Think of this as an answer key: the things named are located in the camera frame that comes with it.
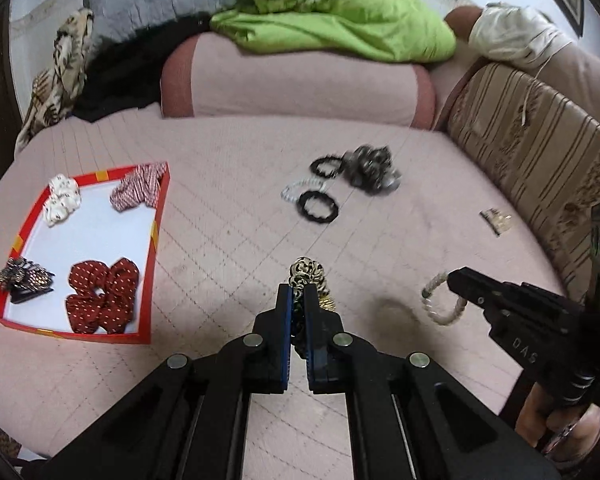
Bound white cloth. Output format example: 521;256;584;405
467;3;574;72

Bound clear beaded bracelet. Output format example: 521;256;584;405
280;177;329;209

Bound grey black scrunchie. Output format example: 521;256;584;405
340;143;402;196

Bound red white striped scrunchie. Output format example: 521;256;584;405
109;162;169;211

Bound person's right hand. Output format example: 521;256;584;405
516;382;600;465

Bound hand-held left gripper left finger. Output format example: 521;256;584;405
30;282;296;480

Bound white dotted scrunchie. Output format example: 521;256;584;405
43;173;83;228

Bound leopard print scrunchie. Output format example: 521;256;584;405
287;256;337;361

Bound white pearl bracelet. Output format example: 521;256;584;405
421;269;469;327

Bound black cloth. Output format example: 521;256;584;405
72;14;217;124

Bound leopard print hair claw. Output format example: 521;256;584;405
0;256;56;305

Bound green blanket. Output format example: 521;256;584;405
209;0;457;64

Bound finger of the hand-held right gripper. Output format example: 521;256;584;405
446;266;518;322

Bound leopard print cloth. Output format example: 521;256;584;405
14;7;96;154

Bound striped beige sofa cushion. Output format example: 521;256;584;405
444;62;600;304

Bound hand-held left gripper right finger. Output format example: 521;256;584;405
302;285;567;480

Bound black hair tie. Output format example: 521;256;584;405
309;155;349;180
298;189;340;224

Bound gold hair clip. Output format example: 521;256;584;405
479;207;514;236

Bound red cardboard box tray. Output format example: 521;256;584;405
0;161;171;345

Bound dark red dotted scrunchie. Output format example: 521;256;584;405
64;257;141;336

